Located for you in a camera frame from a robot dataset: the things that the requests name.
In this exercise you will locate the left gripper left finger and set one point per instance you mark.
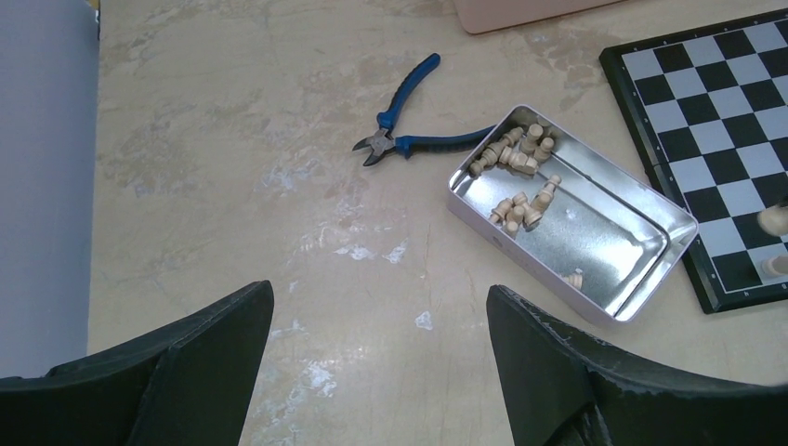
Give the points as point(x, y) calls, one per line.
point(189, 382)

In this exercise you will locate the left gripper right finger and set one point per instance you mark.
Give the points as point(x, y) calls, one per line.
point(563, 386)

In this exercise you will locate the light wooden chess pawn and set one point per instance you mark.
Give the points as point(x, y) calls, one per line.
point(775, 266)

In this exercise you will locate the light wooden chess piece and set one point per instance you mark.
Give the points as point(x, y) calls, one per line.
point(773, 220)

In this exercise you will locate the light wooden chess pieces pile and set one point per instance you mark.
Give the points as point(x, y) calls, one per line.
point(515, 159)

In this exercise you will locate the black white chess board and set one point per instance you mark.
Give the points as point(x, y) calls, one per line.
point(707, 111)

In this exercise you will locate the silver pink metal tin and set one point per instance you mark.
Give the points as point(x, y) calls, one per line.
point(605, 244)

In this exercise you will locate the pink plastic storage box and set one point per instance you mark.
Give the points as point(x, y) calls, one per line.
point(484, 16)

